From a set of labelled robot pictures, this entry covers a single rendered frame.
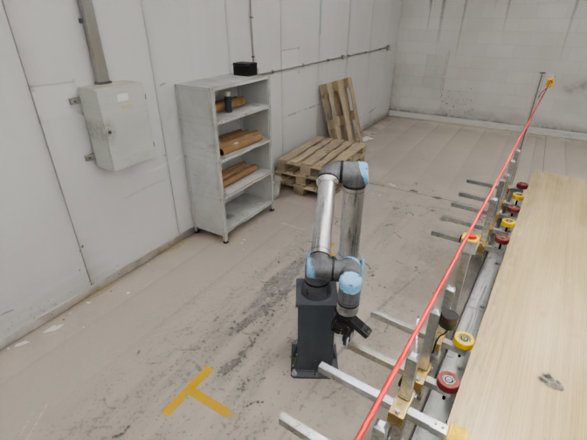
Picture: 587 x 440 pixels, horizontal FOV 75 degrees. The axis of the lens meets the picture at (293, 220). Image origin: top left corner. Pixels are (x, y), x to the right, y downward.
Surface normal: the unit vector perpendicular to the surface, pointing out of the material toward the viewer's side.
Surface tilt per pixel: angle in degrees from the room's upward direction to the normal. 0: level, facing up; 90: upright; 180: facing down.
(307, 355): 90
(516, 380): 0
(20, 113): 90
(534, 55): 90
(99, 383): 0
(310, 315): 90
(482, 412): 0
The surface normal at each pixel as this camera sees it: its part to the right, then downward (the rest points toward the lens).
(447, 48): -0.52, 0.40
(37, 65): 0.85, 0.25
